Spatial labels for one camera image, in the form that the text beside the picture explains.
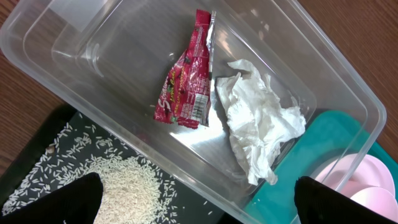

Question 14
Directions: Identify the red snack wrapper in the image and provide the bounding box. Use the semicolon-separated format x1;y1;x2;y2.
154;9;216;129

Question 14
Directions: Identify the large pink plate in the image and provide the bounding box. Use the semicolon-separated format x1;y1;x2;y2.
315;154;396;197

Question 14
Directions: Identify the white napkin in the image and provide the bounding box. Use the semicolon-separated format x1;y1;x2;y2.
216;59;307;185

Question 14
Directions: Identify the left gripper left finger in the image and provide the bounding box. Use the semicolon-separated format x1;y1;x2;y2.
1;172;103;224

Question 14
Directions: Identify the black plastic tray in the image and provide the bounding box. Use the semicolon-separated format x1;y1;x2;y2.
1;106;237;224

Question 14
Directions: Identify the clear plastic bin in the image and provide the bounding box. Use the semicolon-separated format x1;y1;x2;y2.
1;0;387;223

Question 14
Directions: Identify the small pink plate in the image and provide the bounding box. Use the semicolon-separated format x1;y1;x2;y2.
350;187;397;222

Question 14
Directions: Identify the teal serving tray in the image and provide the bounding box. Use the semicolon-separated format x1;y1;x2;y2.
244;110;398;224

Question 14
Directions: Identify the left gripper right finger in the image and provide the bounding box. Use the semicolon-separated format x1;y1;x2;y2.
294;176;395;224

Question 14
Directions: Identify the white rice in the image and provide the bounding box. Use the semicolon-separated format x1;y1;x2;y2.
1;113;215;224

